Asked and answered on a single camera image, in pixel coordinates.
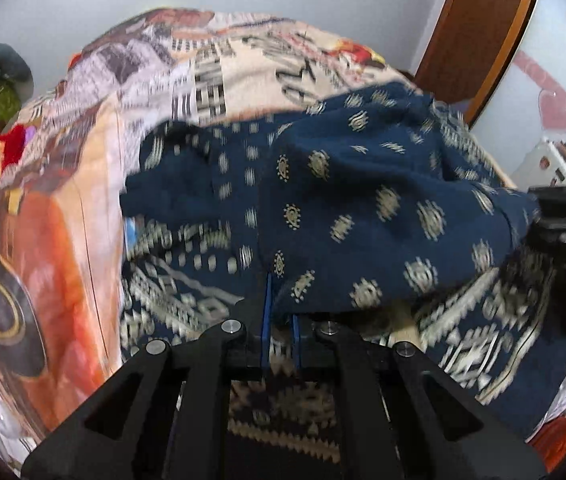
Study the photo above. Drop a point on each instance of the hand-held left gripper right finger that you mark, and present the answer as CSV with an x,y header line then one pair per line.
x,y
297,345

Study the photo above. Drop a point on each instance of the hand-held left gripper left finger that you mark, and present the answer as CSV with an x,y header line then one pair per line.
x,y
266,320

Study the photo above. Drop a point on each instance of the navy patterned hoodie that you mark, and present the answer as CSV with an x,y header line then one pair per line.
x,y
363,185

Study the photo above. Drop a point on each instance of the white appliance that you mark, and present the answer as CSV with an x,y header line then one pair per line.
x,y
553,160

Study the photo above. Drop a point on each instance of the white wardrobe sliding door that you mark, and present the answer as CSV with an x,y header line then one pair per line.
x,y
553,50

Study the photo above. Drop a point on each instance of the wooden door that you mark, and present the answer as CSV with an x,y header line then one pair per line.
x,y
478,35

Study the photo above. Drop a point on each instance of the orange cloth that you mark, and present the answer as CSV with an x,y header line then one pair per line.
x,y
563,440

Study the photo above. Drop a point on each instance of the printed blanket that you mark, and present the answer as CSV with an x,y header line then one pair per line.
x,y
63,260

